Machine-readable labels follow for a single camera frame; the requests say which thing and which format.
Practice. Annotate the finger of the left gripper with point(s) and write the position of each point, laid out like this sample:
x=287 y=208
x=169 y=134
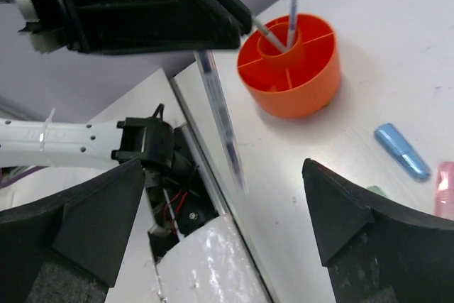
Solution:
x=130 y=27

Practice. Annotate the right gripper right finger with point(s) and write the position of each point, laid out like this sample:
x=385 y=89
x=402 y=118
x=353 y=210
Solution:
x=375 y=249

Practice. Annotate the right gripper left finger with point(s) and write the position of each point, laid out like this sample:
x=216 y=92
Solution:
x=69 y=246

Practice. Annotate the clear blue pen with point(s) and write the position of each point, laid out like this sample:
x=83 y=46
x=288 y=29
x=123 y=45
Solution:
x=292 y=24
x=212 y=84

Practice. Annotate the clear green pen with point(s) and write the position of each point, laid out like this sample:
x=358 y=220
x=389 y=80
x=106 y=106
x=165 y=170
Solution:
x=269 y=35

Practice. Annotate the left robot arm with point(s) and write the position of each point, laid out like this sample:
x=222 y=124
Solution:
x=99 y=145

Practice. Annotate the green plastic case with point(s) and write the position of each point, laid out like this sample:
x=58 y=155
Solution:
x=377 y=190

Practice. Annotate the pink plastic case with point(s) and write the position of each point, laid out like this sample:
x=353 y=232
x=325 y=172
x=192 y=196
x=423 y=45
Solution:
x=444 y=191

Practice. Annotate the blue plastic case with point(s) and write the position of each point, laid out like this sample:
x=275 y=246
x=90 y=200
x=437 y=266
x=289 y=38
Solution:
x=400 y=149

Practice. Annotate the foil covered panel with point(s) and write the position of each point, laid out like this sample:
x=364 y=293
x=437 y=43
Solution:
x=210 y=265

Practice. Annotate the orange round organizer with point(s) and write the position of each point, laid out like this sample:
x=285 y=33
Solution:
x=296 y=83

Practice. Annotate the metal rail base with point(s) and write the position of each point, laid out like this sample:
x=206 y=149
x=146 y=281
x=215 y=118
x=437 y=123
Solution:
x=210 y=179

